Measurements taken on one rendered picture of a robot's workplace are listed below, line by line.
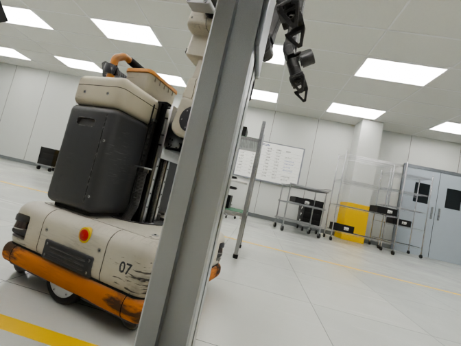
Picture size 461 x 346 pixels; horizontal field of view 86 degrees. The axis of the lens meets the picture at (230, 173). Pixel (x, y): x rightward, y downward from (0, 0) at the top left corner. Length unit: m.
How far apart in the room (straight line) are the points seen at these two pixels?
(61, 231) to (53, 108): 8.74
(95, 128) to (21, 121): 9.26
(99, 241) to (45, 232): 0.24
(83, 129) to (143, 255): 0.55
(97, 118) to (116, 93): 0.12
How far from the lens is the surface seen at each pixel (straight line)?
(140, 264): 0.81
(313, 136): 7.21
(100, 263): 0.91
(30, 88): 10.45
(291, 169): 6.92
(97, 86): 1.12
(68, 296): 1.04
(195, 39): 1.22
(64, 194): 1.11
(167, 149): 1.09
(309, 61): 1.33
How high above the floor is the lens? 0.47
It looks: 5 degrees up
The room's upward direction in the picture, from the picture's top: 13 degrees clockwise
